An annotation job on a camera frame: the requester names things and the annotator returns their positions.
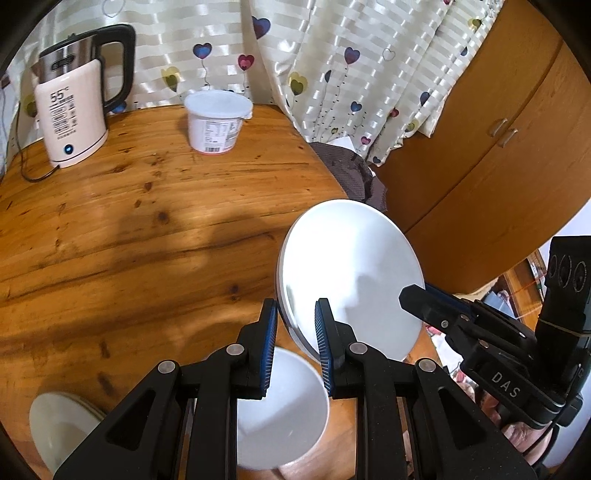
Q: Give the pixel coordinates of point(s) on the dark brown cloth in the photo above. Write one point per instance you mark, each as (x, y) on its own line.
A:
(351, 175)

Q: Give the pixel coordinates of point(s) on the heart print curtain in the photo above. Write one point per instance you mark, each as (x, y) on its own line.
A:
(323, 46)

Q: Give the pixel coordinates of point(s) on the white electric kettle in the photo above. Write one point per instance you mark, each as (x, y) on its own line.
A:
(69, 115)

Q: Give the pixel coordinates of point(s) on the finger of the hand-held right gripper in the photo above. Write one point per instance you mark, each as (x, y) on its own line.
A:
(450, 295)
(429, 307)

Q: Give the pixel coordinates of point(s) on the wooden cabinet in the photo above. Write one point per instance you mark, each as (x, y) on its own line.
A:
(485, 184)

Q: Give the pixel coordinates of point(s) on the person's right hand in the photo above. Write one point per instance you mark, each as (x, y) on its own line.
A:
(517, 434)

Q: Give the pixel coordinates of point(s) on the white plastic tub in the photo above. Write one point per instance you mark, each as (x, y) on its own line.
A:
(212, 129)

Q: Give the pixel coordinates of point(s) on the white bowl with blue stripe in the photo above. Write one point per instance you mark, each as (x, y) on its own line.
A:
(286, 415)
(55, 429)

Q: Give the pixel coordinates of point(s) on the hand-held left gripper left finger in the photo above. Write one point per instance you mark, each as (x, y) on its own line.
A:
(270, 350)

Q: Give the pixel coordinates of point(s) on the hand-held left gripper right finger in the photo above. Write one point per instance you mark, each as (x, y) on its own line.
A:
(323, 350)

